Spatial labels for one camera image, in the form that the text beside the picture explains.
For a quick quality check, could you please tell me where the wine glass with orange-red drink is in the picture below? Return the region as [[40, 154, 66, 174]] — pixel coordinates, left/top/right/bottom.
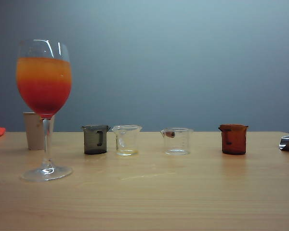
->
[[16, 39, 73, 182]]

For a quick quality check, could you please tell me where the smoky grey measuring cup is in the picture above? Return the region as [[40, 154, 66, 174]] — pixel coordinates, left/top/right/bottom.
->
[[81, 124, 111, 155]]

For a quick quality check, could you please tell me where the amber measuring cup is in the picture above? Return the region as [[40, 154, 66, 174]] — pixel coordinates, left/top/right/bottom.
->
[[218, 124, 249, 155]]

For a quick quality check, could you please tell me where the beige paper cup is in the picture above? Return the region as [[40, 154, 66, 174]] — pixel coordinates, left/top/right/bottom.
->
[[23, 111, 55, 151]]

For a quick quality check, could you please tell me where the clear beaker with yellow residue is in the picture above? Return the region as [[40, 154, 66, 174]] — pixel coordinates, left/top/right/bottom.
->
[[111, 124, 142, 156]]

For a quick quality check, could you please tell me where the clear glass beaker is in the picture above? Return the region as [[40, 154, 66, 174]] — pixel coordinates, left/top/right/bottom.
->
[[160, 128, 194, 156]]

